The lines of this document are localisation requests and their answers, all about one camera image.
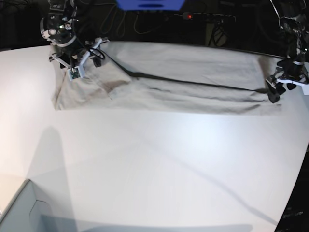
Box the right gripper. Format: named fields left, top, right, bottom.
left=52, top=36, right=101, bottom=68

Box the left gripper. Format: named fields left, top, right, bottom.
left=266, top=59, right=309, bottom=103

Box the grey t-shirt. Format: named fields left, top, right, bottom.
left=52, top=42, right=282, bottom=116

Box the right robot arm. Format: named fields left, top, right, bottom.
left=40, top=0, right=105, bottom=69

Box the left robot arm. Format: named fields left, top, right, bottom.
left=266, top=0, right=309, bottom=103

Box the blue box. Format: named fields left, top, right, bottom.
left=116, top=0, right=185, bottom=11

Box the black power strip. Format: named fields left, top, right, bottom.
left=182, top=12, right=236, bottom=23

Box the white bin at corner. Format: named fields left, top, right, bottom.
left=0, top=178, right=78, bottom=232

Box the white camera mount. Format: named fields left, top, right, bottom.
left=266, top=67, right=309, bottom=95
left=49, top=37, right=109, bottom=81

